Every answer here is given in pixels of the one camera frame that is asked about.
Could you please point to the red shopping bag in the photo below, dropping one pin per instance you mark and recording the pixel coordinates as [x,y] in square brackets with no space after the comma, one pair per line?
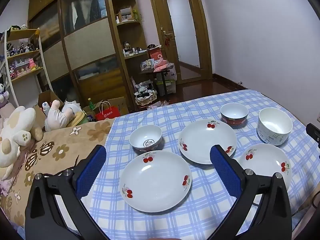
[107,113]

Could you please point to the wooden door glass panel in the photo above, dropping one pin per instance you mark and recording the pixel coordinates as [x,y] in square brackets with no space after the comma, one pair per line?
[183,30]

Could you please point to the white fluffy plush toy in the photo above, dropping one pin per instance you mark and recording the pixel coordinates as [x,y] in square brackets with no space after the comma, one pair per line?
[72,106]

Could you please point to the wicker basket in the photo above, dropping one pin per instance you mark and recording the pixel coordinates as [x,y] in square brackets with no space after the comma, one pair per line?
[146,99]

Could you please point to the black purple plush toy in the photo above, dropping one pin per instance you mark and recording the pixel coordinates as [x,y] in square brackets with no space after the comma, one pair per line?
[3,92]

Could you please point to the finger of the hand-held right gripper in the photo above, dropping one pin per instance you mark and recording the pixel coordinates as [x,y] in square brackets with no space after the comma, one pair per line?
[314,136]

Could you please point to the blue plaid bed sheet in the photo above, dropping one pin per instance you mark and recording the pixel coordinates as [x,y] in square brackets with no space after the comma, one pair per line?
[200,205]

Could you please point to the wooden wardrobe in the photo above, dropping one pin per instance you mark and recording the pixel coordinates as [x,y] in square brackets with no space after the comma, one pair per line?
[85,42]

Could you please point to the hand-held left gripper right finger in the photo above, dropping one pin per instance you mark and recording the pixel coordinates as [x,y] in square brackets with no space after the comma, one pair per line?
[225,172]

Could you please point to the brown floral blanket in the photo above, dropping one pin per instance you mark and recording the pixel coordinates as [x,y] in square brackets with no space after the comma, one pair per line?
[57,152]

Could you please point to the green bottle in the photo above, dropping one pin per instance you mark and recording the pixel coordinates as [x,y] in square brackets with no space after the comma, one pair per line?
[91,103]

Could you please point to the open cardboard box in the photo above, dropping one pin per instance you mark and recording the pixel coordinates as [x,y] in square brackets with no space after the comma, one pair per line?
[48,98]

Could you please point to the brown cardboard box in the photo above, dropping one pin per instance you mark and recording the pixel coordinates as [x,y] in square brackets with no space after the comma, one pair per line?
[121,103]

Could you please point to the wooden shelf with figurines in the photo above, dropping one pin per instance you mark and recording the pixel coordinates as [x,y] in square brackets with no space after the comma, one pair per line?
[40,55]

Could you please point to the pink white plush toy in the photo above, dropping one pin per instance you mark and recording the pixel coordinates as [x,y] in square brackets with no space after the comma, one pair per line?
[58,117]

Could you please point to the pink packet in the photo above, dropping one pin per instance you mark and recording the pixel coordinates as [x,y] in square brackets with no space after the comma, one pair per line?
[162,65]

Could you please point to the orange red paper bag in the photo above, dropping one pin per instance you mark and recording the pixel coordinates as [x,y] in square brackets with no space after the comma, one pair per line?
[156,53]

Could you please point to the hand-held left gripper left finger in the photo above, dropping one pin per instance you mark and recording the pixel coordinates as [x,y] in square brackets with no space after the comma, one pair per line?
[91,172]

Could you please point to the large white bowl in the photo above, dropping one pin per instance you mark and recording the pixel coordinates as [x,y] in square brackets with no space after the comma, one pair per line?
[273,127]

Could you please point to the wooden corner shelf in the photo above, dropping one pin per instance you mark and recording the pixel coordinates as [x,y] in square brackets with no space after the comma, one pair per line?
[125,25]

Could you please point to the cream cat plush toy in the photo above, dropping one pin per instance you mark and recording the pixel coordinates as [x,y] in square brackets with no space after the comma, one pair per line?
[15,127]

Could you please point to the small dark folding table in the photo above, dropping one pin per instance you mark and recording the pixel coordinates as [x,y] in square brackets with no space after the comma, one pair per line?
[163,80]

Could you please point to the red patterned bowl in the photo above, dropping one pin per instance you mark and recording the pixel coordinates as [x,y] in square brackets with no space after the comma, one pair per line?
[233,112]

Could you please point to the white storage boxes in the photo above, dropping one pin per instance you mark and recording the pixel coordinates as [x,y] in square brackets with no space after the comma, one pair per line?
[170,82]

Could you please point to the white cherry print plate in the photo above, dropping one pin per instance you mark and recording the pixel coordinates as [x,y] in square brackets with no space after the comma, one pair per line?
[200,140]
[155,182]
[265,162]

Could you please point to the rows of small figurines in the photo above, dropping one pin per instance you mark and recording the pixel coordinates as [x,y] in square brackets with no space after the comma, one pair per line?
[22,65]

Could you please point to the small white bowl red stamp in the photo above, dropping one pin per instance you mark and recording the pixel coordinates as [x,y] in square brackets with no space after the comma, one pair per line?
[140,136]

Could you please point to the black white striped cloth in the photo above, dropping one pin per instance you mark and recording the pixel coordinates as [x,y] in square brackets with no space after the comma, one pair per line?
[143,88]

